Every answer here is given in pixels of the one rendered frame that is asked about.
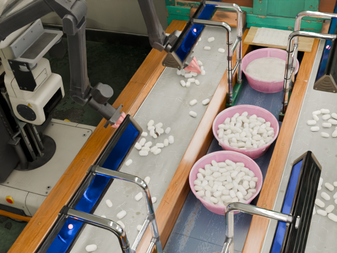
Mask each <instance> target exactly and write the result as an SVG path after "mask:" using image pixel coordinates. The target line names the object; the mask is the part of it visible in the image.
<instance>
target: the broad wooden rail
mask: <svg viewBox="0 0 337 253"><path fill-rule="evenodd" d="M186 25H187V21H184V20H176V19H173V21H172V22H171V23H170V25H169V26H168V28H167V29H166V30H165V33H166V34H171V33H172V32H173V31H175V30H178V31H183V29H184V28H185V26H186ZM166 55H167V52H166V51H165V50H164V49H163V51H162V52H160V51H159V50H157V49H154V48H153V49H152V50H151V51H150V53H149V54H148V56H147V57H146V58H145V60H144V61H143V63H142V64H141V65H140V67H139V68H138V70H137V71H136V72H135V74H134V75H133V77H132V78H131V79H130V81H129V82H128V84H127V85H126V86H125V88H124V89H123V91H122V92H121V93H120V95H119V96H118V98H117V99H116V101H115V102H114V103H113V105H112V106H113V107H114V108H115V109H117V108H118V107H119V106H120V104H122V105H123V107H122V108H121V110H120V111H119V112H122V111H123V112H124V113H125V115H127V114H130V115H131V116H132V117H134V116H135V114H136V113H137V111H138V110H139V108H140V106H141V105H142V103H143V102H144V100H145V99H146V97H147V96H148V94H149V93H150V91H151V89H152V88H153V86H154V85H155V83H156V82H157V80H158V79H159V77H160V76H161V74H162V73H163V71H164V69H165V68H166V67H164V66H162V61H163V60H164V58H165V57H166ZM106 122H107V120H106V119H105V118H103V119H102V120H101V122H100V123H99V125H98V126H97V127H96V129H95V130H94V132H93V133H92V134H91V136H90V137H89V139H88V140H87V141H86V143H85V144H84V146H83V147H82V148H81V150H80V151H79V153H78V154H77V155H76V157H75V158H74V160H73V161H72V162H71V164H70V165H69V167H68V168H67V169H66V171H65V172H64V174H63V175H62V176H61V178H60V179H59V181H58V182H57V183H56V185H55V186H54V187H53V189H52V190H51V192H50V193H49V194H48V196H47V197H46V199H45V200H44V201H43V203H42V204H41V206H40V207H39V208H38V210H37V211H36V213H35V214H34V215H33V217H32V218H31V220H30V221H29V222H28V224H27V225H26V227H25V228H24V229H23V231H22V232H21V234H20V235H19V236H18V238H17V239H16V241H15V242H14V243H13V245H12V246H11V248H10V249H9V250H8V252H7V253H35V251H36V250H37V248H38V247H39V245H40V244H41V242H42V241H43V239H44V238H45V236H46V235H47V233H48V232H49V230H50V229H51V227H52V226H53V224H54V223H55V221H56V220H57V218H58V213H59V212H60V210H61V209H62V207H63V206H64V205H67V203H68V202H69V200H70V199H71V197H72V196H73V194H74V193H75V191H76V190H77V188H78V187H79V185H80V184H81V182H82V181H83V179H84V178H85V176H86V175H87V174H86V172H87V170H88V169H89V167H90V166H91V164H94V163H95V161H96V160H97V158H98V157H99V155H100V154H101V152H102V151H103V149H104V148H105V146H106V145H107V143H108V142H109V140H110V139H111V137H112V136H113V134H114V133H115V131H116V130H117V128H113V127H112V126H111V124H109V125H108V127H107V128H105V127H103V126H104V125H105V123H106Z"/></svg>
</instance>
